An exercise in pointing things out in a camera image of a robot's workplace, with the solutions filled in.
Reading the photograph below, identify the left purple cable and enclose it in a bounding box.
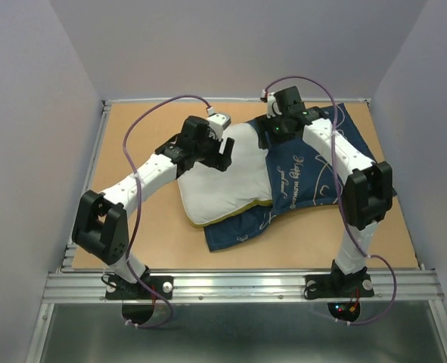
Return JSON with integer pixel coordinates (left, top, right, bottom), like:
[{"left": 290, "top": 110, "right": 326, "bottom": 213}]
[{"left": 122, "top": 94, "right": 213, "bottom": 329}]

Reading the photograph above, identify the purple cable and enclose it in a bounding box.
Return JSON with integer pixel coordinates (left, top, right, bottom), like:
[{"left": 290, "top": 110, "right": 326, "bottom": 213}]
[
  {"left": 262, "top": 76, "right": 399, "bottom": 327},
  {"left": 122, "top": 94, "right": 213, "bottom": 329}
]

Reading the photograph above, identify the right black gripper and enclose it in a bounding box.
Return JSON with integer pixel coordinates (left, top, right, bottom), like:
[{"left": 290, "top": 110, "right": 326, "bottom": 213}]
[{"left": 254, "top": 110, "right": 296, "bottom": 149}]

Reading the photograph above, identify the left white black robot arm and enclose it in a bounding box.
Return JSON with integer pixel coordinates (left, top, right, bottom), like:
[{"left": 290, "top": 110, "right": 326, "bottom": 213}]
[{"left": 72, "top": 113, "right": 234, "bottom": 298}]

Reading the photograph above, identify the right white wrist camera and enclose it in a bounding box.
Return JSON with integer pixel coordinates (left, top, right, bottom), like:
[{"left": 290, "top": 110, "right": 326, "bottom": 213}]
[{"left": 260, "top": 90, "right": 281, "bottom": 118}]

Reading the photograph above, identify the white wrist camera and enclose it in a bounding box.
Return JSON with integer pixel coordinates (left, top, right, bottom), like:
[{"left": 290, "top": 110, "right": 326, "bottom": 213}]
[
  {"left": 260, "top": 90, "right": 281, "bottom": 118},
  {"left": 206, "top": 107, "right": 231, "bottom": 140}
]

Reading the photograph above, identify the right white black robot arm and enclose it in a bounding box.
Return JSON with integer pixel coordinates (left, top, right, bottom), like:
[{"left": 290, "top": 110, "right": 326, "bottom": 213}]
[{"left": 255, "top": 86, "right": 393, "bottom": 295}]

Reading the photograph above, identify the front aluminium extrusion rail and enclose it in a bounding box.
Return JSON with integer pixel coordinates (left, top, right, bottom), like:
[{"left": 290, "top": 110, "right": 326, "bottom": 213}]
[{"left": 42, "top": 269, "right": 445, "bottom": 305}]

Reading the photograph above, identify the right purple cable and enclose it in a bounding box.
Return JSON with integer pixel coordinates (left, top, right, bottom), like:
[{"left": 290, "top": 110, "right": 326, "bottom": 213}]
[{"left": 262, "top": 76, "right": 399, "bottom": 327}]

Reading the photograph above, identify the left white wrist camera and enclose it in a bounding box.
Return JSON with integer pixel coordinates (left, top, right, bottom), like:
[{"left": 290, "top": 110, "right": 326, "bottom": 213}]
[{"left": 206, "top": 107, "right": 231, "bottom": 140}]

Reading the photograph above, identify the grey metal front panel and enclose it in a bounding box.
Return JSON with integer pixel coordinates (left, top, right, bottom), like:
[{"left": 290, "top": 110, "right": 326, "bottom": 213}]
[{"left": 40, "top": 302, "right": 447, "bottom": 362}]

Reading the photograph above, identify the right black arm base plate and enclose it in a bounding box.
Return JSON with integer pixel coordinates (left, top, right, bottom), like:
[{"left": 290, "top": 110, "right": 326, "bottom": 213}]
[{"left": 303, "top": 274, "right": 374, "bottom": 301}]

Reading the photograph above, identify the white pillow yellow underside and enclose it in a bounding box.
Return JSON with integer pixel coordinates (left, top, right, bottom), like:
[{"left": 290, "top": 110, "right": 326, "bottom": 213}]
[{"left": 178, "top": 123, "right": 273, "bottom": 227}]

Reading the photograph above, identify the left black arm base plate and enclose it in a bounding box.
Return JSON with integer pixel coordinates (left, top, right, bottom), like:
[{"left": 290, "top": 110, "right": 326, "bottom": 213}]
[{"left": 101, "top": 274, "right": 174, "bottom": 301}]

